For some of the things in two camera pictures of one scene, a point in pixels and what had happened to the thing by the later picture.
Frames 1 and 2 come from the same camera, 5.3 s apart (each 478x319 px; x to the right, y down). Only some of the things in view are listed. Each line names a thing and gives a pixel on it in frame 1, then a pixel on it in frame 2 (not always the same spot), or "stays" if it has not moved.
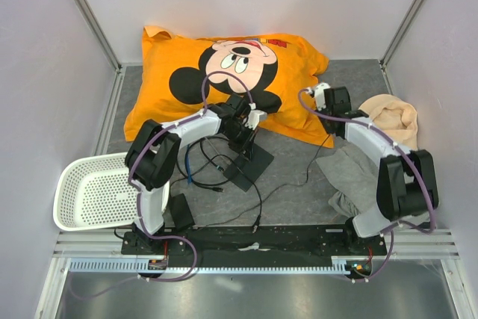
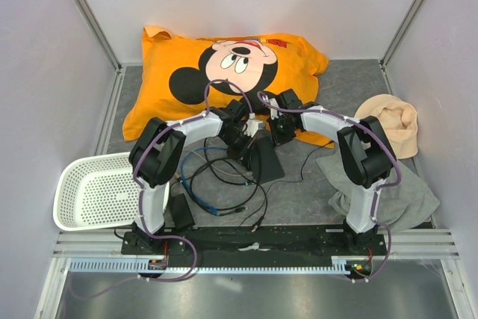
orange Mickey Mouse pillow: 179,77 stays
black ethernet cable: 211,160 to 225,209
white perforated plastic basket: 94,192 stays
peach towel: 396,117 stays
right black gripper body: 326,125 to 281,132
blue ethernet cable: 188,165 to 215,211
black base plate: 255,243 stays
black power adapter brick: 181,212 stays
